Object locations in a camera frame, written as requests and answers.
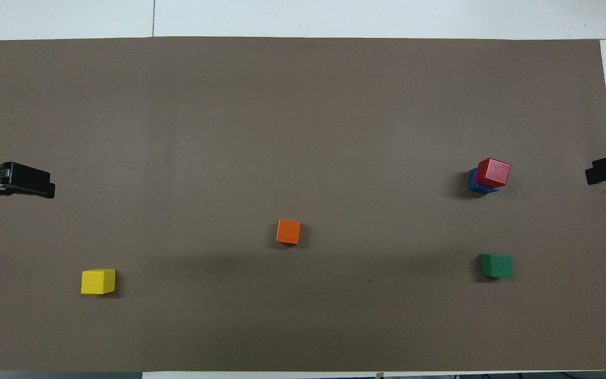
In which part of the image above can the yellow wooden block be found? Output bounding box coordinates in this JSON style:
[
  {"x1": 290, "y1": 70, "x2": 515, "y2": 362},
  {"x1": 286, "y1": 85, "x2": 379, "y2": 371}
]
[{"x1": 80, "y1": 268, "x2": 117, "y2": 295}]

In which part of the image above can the orange wooden block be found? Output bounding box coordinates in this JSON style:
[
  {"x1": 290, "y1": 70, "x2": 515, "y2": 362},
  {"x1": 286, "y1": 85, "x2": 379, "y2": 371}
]
[{"x1": 276, "y1": 219, "x2": 302, "y2": 245}]

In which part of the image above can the blue wooden block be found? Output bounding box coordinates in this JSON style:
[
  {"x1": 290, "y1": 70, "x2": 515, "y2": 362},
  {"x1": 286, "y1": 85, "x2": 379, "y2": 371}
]
[{"x1": 467, "y1": 167, "x2": 500, "y2": 194}]

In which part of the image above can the red wooden block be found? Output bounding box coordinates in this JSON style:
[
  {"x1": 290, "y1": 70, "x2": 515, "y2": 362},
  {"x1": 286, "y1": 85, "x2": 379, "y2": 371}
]
[{"x1": 474, "y1": 157, "x2": 512, "y2": 188}]

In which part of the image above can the green wooden block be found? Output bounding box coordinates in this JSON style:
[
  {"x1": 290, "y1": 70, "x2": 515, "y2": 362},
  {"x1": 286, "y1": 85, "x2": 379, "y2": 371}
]
[{"x1": 479, "y1": 253, "x2": 514, "y2": 279}]

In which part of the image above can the brown paper mat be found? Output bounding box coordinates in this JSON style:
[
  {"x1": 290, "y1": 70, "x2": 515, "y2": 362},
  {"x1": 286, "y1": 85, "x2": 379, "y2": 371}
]
[{"x1": 0, "y1": 36, "x2": 606, "y2": 373}]

